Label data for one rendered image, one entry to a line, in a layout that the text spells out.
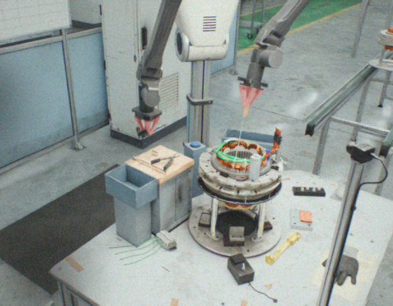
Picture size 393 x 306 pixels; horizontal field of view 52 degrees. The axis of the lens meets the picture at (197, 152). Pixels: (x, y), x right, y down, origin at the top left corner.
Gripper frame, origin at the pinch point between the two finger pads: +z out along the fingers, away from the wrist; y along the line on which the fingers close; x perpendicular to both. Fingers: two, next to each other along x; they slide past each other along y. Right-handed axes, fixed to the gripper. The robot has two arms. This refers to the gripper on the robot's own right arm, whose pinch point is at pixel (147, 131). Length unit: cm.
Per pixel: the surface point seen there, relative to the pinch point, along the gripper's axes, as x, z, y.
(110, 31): 138, 15, -183
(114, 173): -14.4, 13.6, -3.8
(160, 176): -6.8, 11.8, 12.7
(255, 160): 10.1, 0.7, 42.0
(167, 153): 8.1, 12.1, 3.0
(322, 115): 163, 45, 9
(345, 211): -1, -2, 78
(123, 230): -18.0, 35.4, 3.1
